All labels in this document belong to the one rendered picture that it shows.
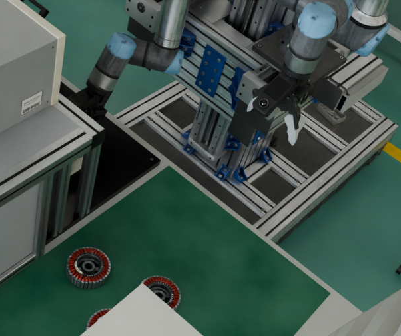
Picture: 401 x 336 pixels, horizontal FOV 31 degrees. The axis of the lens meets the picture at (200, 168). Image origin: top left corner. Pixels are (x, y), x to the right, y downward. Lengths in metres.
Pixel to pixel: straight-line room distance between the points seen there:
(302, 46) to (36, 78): 0.59
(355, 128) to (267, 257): 1.51
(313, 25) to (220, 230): 0.74
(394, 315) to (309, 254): 2.90
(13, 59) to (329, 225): 2.01
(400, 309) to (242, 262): 1.80
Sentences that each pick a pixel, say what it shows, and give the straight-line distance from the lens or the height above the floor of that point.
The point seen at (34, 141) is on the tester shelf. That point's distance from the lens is 1.69.
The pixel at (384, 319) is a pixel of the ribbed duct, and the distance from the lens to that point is 0.23.
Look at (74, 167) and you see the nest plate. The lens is 2.10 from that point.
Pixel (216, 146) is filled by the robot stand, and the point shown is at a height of 0.41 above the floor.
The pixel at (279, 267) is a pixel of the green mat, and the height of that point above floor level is 0.75.
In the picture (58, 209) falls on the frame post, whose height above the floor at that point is 0.89.
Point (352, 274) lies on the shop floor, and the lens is 3.15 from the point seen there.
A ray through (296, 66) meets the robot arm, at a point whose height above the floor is 1.37.
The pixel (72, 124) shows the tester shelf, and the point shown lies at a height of 1.11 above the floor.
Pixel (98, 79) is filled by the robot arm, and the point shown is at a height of 1.02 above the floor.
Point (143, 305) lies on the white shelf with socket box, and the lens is 1.34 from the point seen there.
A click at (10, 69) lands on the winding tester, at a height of 1.29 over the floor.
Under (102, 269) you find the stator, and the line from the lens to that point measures 1.89.
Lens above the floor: 2.33
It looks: 46 degrees down
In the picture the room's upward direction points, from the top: 19 degrees clockwise
